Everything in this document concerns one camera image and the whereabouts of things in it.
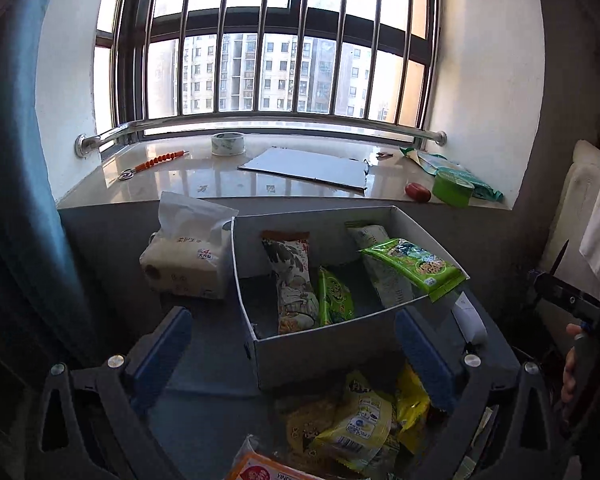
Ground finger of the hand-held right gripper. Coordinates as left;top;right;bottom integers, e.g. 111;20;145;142
527;269;600;323

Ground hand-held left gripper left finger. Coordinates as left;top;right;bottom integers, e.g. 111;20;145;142
30;305;196;480

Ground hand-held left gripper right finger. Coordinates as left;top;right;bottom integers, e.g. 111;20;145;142
395;305;563;480

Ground plain yellow snack packet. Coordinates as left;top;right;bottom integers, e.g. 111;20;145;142
395;362;432;453

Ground yellow white snack packet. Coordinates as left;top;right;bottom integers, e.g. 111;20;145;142
310;370;396;476

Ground white cardboard box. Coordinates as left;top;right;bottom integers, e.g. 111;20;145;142
230;205;471;393

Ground pale white snack packet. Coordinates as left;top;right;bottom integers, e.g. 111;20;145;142
450;405;496;480

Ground beige noodle snack packet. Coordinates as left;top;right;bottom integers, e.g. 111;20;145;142
285;397;342;461

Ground person's right hand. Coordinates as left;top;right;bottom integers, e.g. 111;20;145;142
561;323;587;407

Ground blue grey tablecloth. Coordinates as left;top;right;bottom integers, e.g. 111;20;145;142
125;260;526;480

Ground white remote control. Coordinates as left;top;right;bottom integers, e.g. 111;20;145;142
451;291;489;346

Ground white green snack packet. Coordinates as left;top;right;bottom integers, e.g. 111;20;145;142
345;221;416;311

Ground white chair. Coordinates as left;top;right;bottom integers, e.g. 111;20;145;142
537;140;600;291

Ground bright green snack packet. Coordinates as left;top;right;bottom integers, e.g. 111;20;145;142
358;237;468;303

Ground white tissue pack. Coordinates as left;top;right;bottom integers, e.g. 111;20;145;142
139;191;238;301

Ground small green snack packet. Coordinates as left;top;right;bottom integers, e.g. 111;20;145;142
316;266;356;327

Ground green plastic bag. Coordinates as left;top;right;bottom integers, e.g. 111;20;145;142
437;160;505;203

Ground long beige orange snack packet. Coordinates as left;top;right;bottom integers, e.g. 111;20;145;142
261;230;321;336

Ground green tape roll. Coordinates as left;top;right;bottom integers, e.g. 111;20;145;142
432;169;476;208

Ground marble window sill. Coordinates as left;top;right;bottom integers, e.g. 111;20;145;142
57;135;516;209

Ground white green pouch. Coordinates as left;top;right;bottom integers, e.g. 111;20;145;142
400;146;461;176

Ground orange beaded tool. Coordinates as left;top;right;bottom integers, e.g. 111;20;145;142
117;149;188;182

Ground clear tape roll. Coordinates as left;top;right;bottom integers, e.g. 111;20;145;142
211;132;246;157

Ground grey cardboard sheet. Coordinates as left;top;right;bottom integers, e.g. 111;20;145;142
237;146;371;192

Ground blue curtain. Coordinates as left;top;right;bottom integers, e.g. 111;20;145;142
0;0;101;461

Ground steel window guard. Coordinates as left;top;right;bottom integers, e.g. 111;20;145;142
75;0;463;158

